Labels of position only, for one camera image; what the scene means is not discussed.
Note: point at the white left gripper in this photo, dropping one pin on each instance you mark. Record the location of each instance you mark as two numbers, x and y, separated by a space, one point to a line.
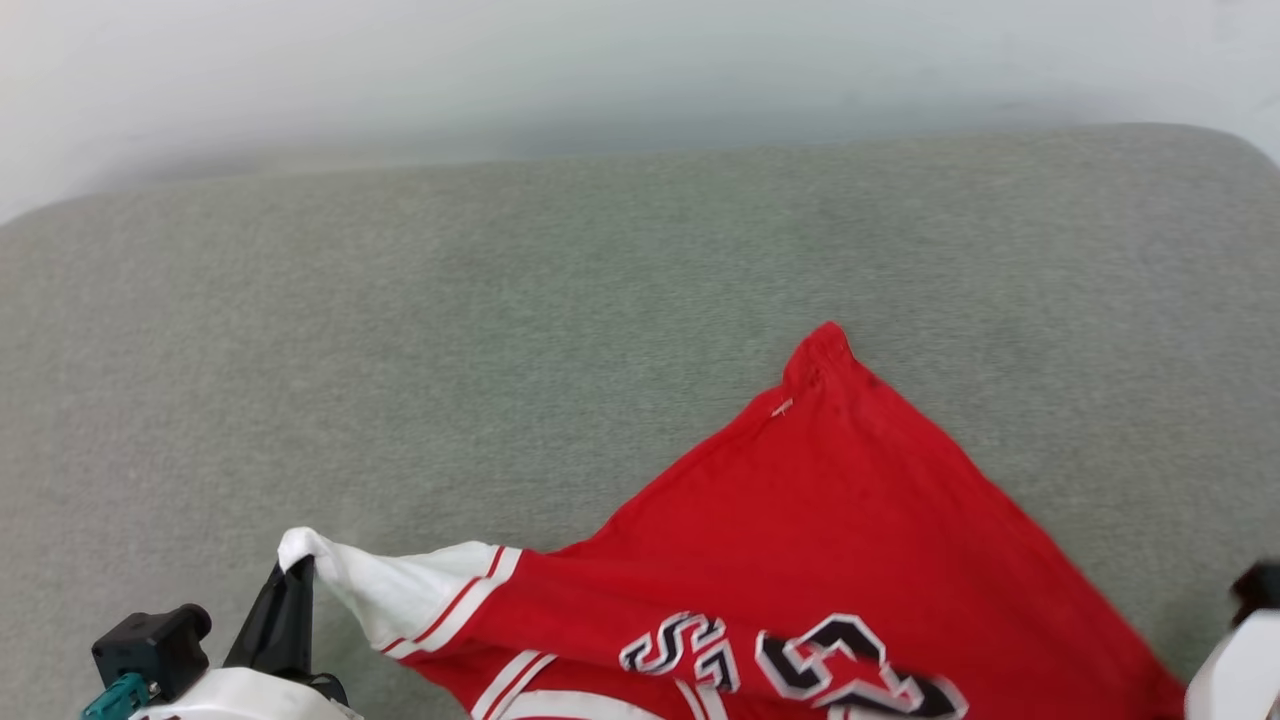
240 698

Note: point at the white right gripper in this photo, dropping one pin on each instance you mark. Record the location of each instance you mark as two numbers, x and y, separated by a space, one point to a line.
1240 675

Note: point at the red basketball jersey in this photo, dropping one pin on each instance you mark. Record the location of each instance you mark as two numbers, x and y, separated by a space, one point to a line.
820 540

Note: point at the grey-green fabric sofa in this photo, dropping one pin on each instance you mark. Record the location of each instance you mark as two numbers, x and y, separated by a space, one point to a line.
560 320

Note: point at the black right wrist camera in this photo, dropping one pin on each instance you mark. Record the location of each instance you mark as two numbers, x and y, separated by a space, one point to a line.
1258 592

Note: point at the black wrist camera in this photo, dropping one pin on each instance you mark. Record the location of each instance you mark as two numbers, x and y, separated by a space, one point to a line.
150 648
1258 592

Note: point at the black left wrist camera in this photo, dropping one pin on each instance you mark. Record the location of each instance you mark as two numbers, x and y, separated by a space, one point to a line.
150 648

